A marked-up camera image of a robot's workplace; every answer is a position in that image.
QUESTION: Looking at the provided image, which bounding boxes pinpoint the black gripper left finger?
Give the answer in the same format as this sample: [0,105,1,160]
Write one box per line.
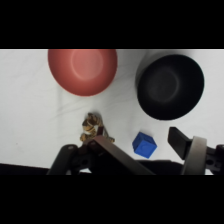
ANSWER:
[46,134,156,176]

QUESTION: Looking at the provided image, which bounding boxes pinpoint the toy tiger plush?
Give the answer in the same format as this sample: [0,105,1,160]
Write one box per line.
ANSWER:
[79,112,116,144]

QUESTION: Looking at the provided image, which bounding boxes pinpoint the pink bowl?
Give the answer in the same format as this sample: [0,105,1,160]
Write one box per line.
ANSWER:
[47,49,118,98]

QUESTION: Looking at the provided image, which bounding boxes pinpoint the black bowl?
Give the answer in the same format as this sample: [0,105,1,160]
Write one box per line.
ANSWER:
[134,50,205,121]

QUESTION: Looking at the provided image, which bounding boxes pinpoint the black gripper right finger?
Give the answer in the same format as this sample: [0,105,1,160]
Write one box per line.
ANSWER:
[166,126,224,176]

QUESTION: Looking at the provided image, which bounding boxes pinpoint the blue cube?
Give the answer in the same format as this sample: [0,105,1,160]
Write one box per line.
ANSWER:
[131,131,158,159]

